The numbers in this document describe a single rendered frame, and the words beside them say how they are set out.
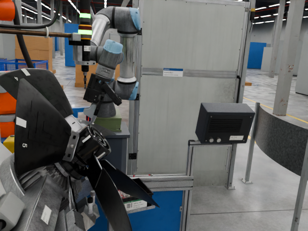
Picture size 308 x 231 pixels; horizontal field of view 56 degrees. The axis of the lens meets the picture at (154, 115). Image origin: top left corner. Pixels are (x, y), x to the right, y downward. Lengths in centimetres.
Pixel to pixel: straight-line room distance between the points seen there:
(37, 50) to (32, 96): 830
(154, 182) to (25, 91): 98
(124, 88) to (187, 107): 138
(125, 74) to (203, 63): 141
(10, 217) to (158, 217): 107
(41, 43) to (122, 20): 745
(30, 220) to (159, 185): 95
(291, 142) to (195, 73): 110
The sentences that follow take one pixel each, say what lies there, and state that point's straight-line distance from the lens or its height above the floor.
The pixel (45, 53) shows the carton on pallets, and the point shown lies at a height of 113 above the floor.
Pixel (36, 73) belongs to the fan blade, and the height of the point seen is 141.
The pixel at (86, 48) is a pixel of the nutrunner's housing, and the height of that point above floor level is 151.
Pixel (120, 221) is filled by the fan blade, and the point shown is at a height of 106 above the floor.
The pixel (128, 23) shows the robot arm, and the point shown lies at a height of 164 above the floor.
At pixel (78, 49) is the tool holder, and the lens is 99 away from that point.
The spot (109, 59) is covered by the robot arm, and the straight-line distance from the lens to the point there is 121.
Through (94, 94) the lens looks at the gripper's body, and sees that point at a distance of 123.
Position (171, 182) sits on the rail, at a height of 83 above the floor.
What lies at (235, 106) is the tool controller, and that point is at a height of 125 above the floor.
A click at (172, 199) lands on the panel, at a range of 165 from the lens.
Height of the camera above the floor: 153
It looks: 14 degrees down
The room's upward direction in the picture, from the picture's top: 3 degrees clockwise
